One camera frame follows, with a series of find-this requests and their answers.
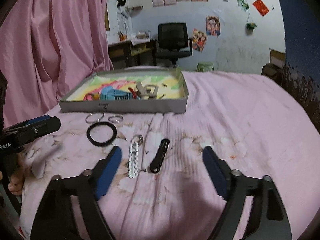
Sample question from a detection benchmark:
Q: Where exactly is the large silver ring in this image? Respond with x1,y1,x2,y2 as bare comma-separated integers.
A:
85,112,105,125

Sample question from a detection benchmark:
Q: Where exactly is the person's left hand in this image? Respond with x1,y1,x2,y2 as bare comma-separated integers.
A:
8,169,24,196

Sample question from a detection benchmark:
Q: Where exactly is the blue hair claw clip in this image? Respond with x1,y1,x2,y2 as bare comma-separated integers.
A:
100,86,133,101

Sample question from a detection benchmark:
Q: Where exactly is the pink curtain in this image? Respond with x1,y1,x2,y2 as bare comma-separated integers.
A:
1,0,113,127

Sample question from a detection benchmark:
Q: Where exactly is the beige hair claw clip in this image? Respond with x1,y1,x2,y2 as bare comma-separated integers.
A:
136,82,158,100

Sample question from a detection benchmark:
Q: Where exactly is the dark wooden desk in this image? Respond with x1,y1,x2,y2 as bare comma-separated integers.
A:
108,39,157,67

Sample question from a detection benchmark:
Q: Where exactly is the grey colourful cardboard box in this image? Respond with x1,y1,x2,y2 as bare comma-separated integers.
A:
59,67,189,114

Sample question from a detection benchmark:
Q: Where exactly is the green plastic stool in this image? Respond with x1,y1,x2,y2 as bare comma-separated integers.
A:
196,62,214,72

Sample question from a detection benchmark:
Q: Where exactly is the cardboard boxes pile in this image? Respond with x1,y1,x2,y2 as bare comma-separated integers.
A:
261,49,286,85

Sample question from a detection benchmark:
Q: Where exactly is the black office chair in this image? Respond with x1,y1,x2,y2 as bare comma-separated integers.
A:
156,22,193,68

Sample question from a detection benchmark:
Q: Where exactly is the cartoon poster lower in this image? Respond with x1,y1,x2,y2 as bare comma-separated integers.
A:
192,29,207,52

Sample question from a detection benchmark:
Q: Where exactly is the cartoon poster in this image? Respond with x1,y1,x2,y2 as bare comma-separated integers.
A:
192,29,207,52
206,16,221,36

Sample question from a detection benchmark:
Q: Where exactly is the hanging green plant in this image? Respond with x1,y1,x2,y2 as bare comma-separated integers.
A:
246,9,257,31

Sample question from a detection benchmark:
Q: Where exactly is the cartoon poster upper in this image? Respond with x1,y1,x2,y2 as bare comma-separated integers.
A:
206,16,221,36

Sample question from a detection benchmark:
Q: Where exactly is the blue patterned fabric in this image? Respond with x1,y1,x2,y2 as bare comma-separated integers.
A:
279,0,319,130

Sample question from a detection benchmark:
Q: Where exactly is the red paper square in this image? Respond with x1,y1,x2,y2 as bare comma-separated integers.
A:
252,0,269,17

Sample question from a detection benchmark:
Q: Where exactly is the black hair tie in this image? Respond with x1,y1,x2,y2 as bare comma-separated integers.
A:
86,121,118,147

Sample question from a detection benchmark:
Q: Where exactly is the small silver ring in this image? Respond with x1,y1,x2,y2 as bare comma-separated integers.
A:
107,114,124,124

